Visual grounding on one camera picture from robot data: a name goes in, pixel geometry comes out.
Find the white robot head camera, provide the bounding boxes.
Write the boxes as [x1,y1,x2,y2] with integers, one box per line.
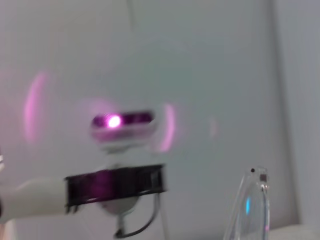
[89,109,157,152]

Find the black robot neck ring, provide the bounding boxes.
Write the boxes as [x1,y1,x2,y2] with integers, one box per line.
[64,163,168,214]

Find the clear plastic glasses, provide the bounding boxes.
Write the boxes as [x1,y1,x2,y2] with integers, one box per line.
[221,164,271,240]

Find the grey torso cable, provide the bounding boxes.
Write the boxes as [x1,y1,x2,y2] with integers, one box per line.
[113,192,161,238]

